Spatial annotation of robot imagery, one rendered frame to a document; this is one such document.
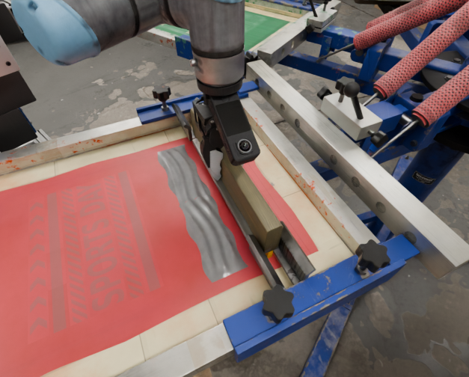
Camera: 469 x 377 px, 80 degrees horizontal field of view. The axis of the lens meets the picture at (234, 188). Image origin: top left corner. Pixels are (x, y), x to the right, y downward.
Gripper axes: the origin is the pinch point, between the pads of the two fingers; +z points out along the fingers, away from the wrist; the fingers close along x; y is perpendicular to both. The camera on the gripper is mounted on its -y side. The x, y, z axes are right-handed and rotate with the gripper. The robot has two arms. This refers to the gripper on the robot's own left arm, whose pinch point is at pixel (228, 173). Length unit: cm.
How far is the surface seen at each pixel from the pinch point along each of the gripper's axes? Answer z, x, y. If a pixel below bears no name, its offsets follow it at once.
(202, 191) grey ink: 4.9, 5.5, 1.9
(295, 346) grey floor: 101, -20, -23
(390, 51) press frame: -1, -69, 25
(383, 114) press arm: -3.0, -38.8, -1.0
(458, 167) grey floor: 102, -187, 24
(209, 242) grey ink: 5.0, 8.7, -10.2
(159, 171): 5.0, 12.3, 12.0
